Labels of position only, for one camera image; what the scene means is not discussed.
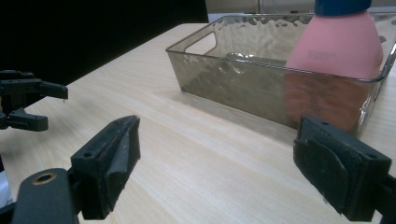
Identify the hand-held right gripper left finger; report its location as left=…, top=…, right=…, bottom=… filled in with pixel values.
left=70, top=114, right=142, bottom=221

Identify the pink bottle with blue pump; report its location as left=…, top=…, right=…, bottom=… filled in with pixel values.
left=283, top=0, right=385, bottom=134

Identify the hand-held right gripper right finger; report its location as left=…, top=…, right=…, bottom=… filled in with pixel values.
left=292, top=115, right=393, bottom=223

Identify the clear brown plastic bin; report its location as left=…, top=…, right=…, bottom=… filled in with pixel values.
left=165, top=12, right=396, bottom=138

